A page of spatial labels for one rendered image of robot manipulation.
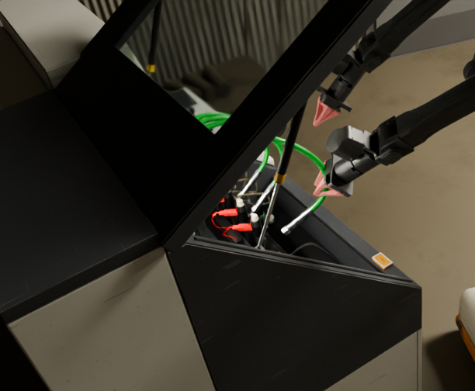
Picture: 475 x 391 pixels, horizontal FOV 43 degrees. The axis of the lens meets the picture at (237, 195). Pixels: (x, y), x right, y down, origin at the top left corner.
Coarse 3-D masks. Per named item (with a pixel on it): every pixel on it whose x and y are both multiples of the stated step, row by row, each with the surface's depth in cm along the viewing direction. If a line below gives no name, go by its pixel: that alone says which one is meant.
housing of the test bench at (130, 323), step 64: (0, 64) 179; (0, 128) 141; (64, 128) 135; (0, 192) 120; (64, 192) 115; (128, 192) 112; (0, 256) 104; (64, 256) 101; (128, 256) 100; (64, 320) 100; (128, 320) 108; (64, 384) 107; (128, 384) 116; (192, 384) 125
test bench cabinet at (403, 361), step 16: (416, 336) 162; (384, 352) 158; (400, 352) 162; (416, 352) 166; (368, 368) 157; (384, 368) 162; (400, 368) 166; (416, 368) 171; (336, 384) 154; (352, 384) 158; (368, 384) 162; (384, 384) 166; (400, 384) 171; (416, 384) 176
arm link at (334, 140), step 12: (336, 132) 132; (348, 132) 129; (360, 132) 131; (372, 132) 134; (336, 144) 130; (348, 144) 130; (360, 144) 129; (372, 144) 131; (348, 156) 131; (384, 156) 128; (396, 156) 127
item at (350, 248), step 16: (272, 176) 199; (288, 192) 191; (304, 192) 189; (288, 208) 199; (304, 208) 186; (320, 208) 182; (304, 224) 192; (320, 224) 181; (336, 224) 175; (320, 240) 187; (336, 240) 176; (352, 240) 169; (336, 256) 181; (352, 256) 170; (368, 256) 163; (384, 272) 158; (400, 272) 157
